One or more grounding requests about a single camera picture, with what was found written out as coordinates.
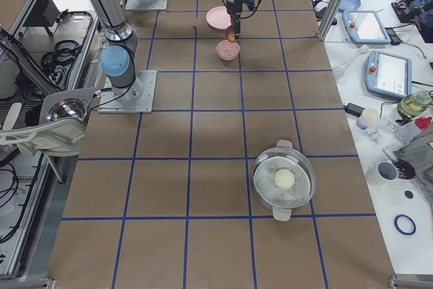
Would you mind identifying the white steamed bun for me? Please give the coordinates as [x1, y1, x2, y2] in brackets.
[274, 169, 295, 190]

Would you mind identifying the pink bowl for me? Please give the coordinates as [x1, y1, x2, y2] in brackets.
[216, 40, 240, 61]

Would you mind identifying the white mug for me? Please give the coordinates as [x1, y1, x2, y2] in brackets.
[365, 160, 398, 184]

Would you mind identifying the lavender white cup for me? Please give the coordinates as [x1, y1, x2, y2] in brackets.
[356, 108, 380, 129]

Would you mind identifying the red apple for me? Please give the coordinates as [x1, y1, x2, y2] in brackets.
[225, 26, 237, 43]

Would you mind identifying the blue rubber ring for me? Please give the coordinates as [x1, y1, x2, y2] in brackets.
[394, 214, 417, 236]

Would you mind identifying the light bulb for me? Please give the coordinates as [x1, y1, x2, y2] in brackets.
[332, 63, 349, 80]

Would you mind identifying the pink plate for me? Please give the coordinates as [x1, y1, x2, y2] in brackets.
[206, 6, 231, 30]

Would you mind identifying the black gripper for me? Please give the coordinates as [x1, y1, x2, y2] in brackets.
[226, 0, 254, 42]

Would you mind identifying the upper teach pendant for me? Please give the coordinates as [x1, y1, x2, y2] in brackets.
[342, 10, 391, 45]

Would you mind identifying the shiny steel bowl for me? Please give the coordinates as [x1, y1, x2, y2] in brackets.
[46, 98, 89, 122]

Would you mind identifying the steel steamer pot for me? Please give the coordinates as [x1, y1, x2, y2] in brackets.
[251, 139, 317, 221]

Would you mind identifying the teach pendant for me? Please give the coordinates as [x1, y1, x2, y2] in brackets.
[342, 10, 391, 45]
[364, 50, 412, 99]

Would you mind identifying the blue plate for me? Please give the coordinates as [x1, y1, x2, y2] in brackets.
[338, 0, 361, 12]

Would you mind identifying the grey cloth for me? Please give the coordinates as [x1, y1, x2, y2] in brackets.
[393, 126, 433, 206]

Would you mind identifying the black power adapter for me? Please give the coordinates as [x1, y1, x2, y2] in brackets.
[344, 103, 364, 117]

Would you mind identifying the lower teach pendant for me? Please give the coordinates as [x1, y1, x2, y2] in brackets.
[364, 50, 412, 99]

